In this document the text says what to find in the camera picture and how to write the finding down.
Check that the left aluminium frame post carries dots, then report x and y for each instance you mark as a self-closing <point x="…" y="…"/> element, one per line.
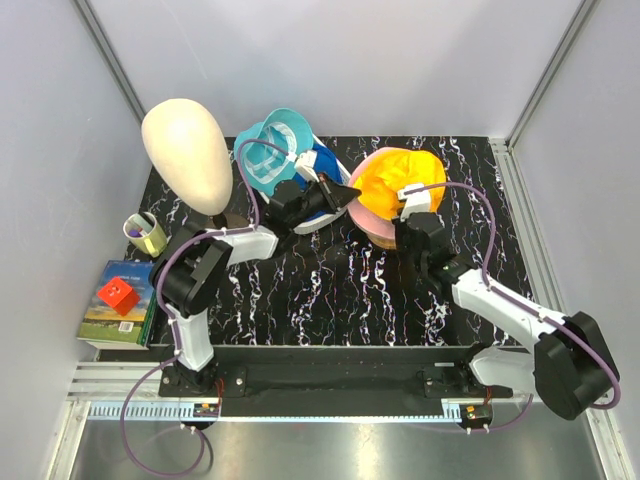
<point x="90" y="20"/>

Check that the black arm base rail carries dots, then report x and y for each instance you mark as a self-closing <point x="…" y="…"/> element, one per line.
<point x="334" y="383"/>

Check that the landscape cover book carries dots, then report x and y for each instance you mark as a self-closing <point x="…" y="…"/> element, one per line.
<point x="105" y="329"/>

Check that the white plastic basket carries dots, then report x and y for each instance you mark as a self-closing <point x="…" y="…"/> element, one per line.
<point x="320" y="225"/>

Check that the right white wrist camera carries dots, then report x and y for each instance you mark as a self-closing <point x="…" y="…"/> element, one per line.
<point x="414" y="198"/>

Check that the yellow tape cup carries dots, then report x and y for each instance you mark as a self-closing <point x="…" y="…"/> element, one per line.
<point x="145" y="232"/>

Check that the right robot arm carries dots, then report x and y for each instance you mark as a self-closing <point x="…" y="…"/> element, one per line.
<point x="564" y="359"/>

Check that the orange bucket hat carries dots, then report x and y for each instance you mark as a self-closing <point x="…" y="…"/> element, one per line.
<point x="385" y="172"/>

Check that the pink bucket hat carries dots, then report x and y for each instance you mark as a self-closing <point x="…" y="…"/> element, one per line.
<point x="364" y="219"/>

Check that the red cube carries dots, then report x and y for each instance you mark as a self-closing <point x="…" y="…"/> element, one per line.
<point x="119" y="296"/>

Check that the right aluminium frame post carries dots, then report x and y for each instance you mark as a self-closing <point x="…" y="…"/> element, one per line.
<point x="568" y="39"/>

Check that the black marble table mat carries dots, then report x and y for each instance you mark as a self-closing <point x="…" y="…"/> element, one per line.
<point x="336" y="288"/>

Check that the cream mannequin head stand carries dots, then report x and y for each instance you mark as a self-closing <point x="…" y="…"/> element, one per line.
<point x="187" y="148"/>

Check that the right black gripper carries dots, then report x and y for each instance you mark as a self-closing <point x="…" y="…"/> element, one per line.
<point x="400" y="226"/>

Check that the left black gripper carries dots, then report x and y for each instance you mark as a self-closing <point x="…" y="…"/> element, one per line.
<point x="333" y="193"/>

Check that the blue hat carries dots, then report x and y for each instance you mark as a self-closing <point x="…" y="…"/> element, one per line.
<point x="287" y="199"/>

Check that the wooden hat stand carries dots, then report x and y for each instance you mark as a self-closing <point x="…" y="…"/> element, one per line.
<point x="385" y="241"/>

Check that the aluminium frame post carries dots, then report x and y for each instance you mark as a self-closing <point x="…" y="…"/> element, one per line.
<point x="568" y="39"/>
<point x="90" y="20"/>

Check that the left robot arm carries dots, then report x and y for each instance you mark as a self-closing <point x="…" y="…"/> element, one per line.
<point x="188" y="273"/>

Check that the teal hat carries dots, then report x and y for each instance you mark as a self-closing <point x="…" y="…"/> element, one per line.
<point x="268" y="149"/>

